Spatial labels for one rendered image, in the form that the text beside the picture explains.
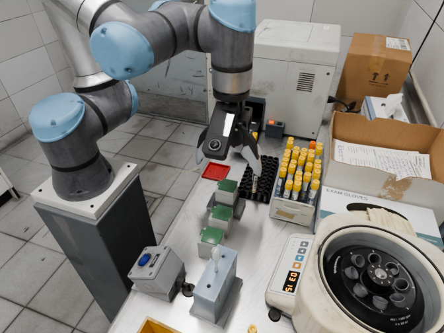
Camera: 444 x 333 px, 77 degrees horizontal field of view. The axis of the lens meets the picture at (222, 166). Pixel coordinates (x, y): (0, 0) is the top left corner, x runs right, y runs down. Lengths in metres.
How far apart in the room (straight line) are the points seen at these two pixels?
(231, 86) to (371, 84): 0.88
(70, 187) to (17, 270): 1.24
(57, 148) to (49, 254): 1.29
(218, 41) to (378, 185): 0.48
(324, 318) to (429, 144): 0.63
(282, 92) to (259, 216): 0.41
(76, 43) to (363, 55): 0.99
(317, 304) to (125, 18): 0.50
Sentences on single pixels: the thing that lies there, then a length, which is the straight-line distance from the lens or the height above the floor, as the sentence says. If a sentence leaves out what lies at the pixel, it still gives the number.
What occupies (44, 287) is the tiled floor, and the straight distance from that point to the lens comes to 1.84.
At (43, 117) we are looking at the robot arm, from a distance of 0.70.
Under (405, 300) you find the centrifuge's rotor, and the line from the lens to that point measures 0.56.
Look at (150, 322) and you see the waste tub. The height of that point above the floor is 0.97.
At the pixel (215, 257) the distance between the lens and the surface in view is 0.47.
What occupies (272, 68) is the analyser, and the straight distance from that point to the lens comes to 0.91.
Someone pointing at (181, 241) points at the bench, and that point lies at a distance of 0.67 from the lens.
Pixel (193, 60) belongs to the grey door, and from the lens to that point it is 2.44.
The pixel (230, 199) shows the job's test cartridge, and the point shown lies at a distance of 0.68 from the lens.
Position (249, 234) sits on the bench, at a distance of 0.68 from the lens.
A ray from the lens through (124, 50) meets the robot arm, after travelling 0.41.
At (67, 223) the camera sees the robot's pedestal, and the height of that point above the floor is 0.84.
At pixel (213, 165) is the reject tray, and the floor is 0.88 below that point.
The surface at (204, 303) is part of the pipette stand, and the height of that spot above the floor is 0.95.
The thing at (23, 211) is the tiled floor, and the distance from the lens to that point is 2.29.
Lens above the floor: 1.43
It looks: 41 degrees down
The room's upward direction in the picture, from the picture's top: straight up
